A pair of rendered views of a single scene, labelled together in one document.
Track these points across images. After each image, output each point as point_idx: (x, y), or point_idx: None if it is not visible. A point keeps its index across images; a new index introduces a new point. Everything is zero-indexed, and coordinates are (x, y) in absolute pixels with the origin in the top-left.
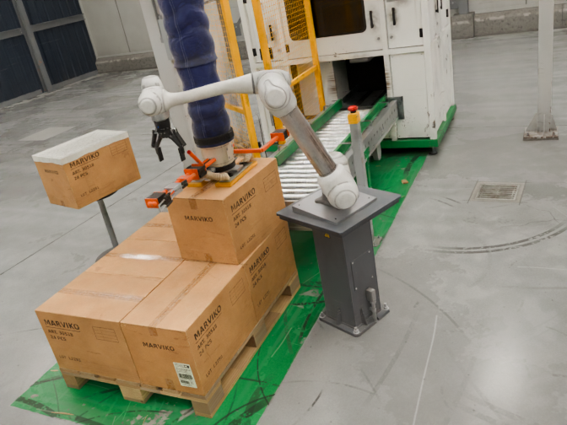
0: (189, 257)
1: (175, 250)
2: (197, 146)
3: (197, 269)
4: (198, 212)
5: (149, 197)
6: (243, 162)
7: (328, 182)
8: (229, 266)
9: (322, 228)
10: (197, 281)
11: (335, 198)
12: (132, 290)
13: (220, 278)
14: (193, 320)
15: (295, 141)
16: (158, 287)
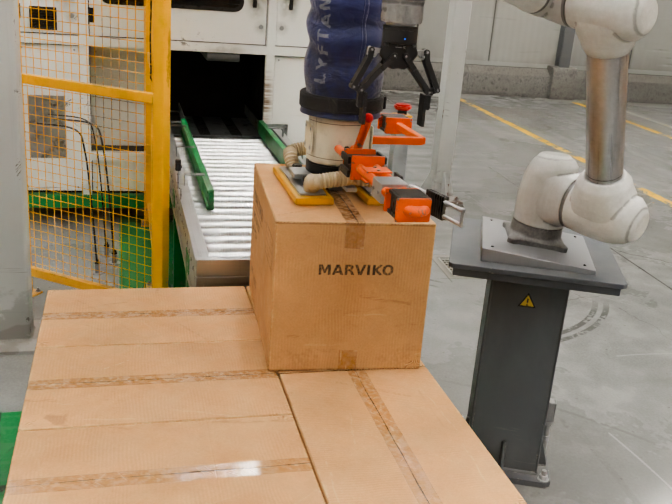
0: (292, 366)
1: (222, 357)
2: (327, 116)
3: (342, 386)
4: (363, 254)
5: (407, 197)
6: None
7: (622, 193)
8: (405, 373)
9: (582, 280)
10: (382, 407)
11: (632, 221)
12: (248, 450)
13: (424, 395)
14: (506, 478)
15: (601, 110)
16: (310, 434)
